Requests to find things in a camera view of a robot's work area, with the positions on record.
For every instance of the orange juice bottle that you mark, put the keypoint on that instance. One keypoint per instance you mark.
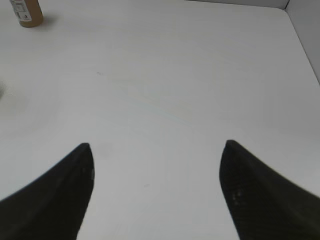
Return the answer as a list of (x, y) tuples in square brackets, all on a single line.
[(28, 12)]

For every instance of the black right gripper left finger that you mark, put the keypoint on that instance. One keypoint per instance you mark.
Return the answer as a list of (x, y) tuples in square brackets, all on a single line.
[(53, 206)]

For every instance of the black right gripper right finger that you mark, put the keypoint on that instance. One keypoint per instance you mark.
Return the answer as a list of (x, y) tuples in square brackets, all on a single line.
[(263, 204)]

